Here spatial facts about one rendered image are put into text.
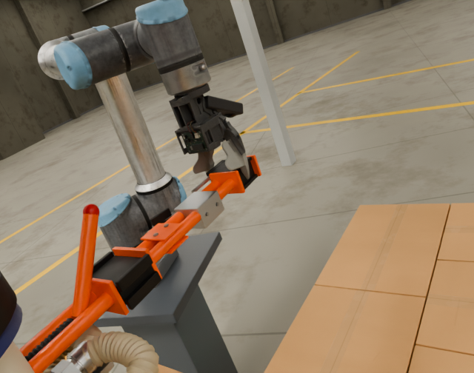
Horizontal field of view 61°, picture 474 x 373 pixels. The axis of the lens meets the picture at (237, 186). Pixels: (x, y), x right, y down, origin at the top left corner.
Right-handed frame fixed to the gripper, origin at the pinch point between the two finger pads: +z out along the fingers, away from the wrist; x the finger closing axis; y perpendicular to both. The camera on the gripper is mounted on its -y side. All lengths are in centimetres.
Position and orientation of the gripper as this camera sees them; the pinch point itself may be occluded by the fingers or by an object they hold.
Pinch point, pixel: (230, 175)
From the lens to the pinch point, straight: 87.1
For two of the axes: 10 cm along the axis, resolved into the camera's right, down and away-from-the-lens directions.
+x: 8.0, -0.5, -6.0
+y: -5.1, 4.8, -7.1
